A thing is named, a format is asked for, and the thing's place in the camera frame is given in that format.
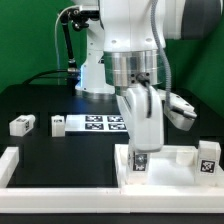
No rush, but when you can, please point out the white U-shaped fence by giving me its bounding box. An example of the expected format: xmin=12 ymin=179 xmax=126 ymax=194
xmin=0 ymin=147 xmax=224 ymax=213

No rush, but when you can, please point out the white plate with markers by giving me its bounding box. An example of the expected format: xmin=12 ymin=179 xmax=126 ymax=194
xmin=65 ymin=114 xmax=127 ymax=132

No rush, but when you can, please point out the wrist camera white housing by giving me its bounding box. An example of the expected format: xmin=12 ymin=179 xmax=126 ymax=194
xmin=164 ymin=93 xmax=197 ymax=131

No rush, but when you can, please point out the white square tabletop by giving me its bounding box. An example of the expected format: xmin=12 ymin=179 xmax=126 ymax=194
xmin=114 ymin=144 xmax=224 ymax=188

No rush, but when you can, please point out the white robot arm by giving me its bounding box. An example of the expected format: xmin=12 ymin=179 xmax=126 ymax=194
xmin=74 ymin=0 xmax=223 ymax=166

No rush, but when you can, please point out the grey braided wrist cable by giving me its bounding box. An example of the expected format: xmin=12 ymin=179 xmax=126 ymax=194
xmin=150 ymin=0 xmax=174 ymax=111

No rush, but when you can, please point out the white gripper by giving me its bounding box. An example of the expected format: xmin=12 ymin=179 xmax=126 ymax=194
xmin=116 ymin=84 xmax=164 ymax=164

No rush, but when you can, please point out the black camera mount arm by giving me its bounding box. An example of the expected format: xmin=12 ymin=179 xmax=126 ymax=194
xmin=59 ymin=5 xmax=101 ymax=73

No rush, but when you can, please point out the black cable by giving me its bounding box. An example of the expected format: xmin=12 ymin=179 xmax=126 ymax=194
xmin=21 ymin=69 xmax=81 ymax=86

